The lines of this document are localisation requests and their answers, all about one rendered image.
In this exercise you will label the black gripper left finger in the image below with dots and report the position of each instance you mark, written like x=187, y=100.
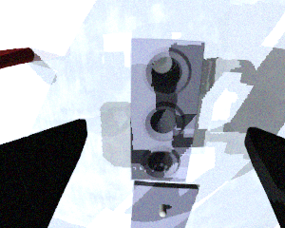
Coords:
x=35, y=171

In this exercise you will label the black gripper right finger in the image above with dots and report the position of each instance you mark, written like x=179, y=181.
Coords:
x=267, y=154

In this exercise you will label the dark red peg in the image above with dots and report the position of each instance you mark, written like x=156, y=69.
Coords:
x=15, y=57

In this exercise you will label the grey base plate with two pins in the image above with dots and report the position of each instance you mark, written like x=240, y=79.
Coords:
x=161, y=204

